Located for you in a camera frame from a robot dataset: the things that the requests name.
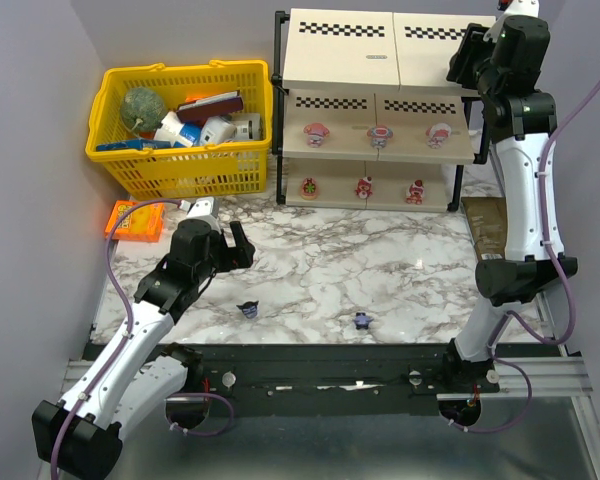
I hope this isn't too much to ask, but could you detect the black purple-bow cat toy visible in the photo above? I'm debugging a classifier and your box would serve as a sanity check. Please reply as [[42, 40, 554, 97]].
[[237, 301, 259, 319]]

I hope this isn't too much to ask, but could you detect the pink bear strawberry toy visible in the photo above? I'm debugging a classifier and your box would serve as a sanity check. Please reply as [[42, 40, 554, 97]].
[[299, 177, 319, 201]]

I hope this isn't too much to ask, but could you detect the white pink bunny toy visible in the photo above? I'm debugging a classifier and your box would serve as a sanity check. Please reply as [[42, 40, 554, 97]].
[[425, 123, 452, 149]]

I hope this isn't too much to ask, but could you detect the pink round bunny toy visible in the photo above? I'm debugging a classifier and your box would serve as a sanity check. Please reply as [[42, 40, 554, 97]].
[[366, 125, 394, 150]]

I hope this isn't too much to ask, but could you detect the red bear cream toy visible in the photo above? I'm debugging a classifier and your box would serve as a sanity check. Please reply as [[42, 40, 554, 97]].
[[355, 176, 373, 200]]

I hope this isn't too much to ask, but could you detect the pink blue-bow bunny toy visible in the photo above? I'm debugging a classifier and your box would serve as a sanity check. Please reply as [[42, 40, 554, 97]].
[[303, 122, 330, 148]]

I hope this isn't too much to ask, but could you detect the red white bear toy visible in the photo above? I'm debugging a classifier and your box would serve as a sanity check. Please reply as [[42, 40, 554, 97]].
[[405, 180, 425, 205]]

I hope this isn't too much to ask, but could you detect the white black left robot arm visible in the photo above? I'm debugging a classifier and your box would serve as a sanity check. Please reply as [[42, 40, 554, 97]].
[[32, 216, 255, 479]]

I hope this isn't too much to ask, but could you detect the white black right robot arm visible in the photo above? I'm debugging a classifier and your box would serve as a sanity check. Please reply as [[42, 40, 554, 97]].
[[443, 13, 578, 376]]

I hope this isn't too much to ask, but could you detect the beige three-tier shelf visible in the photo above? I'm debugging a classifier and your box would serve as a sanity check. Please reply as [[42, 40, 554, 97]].
[[272, 8, 494, 212]]

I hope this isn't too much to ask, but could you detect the yellow plastic shopping basket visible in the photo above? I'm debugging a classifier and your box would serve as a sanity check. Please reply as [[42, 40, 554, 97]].
[[85, 60, 273, 200]]

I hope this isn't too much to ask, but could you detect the orange snack box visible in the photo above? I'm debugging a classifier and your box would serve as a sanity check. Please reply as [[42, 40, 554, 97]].
[[104, 200, 164, 243]]

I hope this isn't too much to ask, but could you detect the white cylindrical can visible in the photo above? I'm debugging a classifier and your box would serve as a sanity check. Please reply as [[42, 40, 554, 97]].
[[231, 113, 262, 142]]

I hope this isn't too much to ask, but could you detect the white small box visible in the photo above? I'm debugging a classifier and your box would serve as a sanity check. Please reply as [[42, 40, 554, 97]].
[[199, 116, 236, 146]]

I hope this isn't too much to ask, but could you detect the purple small figure toy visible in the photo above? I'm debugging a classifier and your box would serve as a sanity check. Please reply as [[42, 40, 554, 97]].
[[353, 312, 374, 330]]

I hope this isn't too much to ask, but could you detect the white blue carton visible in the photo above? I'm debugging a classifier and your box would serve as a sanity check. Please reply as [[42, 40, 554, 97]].
[[153, 111, 201, 148]]

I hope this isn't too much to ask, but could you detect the blue flat package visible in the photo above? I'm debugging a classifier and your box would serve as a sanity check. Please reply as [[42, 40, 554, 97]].
[[96, 138, 172, 152]]

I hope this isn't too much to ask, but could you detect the dark red book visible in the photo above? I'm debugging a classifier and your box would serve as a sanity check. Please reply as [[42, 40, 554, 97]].
[[176, 90, 244, 123]]

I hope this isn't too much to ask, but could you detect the brown coffee bag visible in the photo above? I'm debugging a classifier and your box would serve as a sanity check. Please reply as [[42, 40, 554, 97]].
[[462, 197, 507, 260]]

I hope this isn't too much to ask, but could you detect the green round melon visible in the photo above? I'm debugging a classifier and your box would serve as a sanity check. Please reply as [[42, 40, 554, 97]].
[[119, 87, 168, 134]]

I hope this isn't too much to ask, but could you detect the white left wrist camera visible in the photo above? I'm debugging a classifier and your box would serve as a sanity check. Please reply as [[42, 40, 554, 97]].
[[178, 197, 219, 220]]

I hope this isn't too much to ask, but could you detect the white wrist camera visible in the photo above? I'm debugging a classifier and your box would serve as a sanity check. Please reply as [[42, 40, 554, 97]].
[[178, 197, 219, 220], [497, 0, 540, 20]]

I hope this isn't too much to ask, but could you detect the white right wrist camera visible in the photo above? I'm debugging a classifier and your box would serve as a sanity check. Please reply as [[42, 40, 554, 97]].
[[497, 0, 540, 20]]

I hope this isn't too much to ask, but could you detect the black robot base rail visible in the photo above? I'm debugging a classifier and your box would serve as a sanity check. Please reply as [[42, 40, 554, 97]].
[[166, 344, 499, 418]]

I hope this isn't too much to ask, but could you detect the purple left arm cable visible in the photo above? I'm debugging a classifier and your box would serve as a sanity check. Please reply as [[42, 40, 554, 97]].
[[48, 198, 186, 480]]

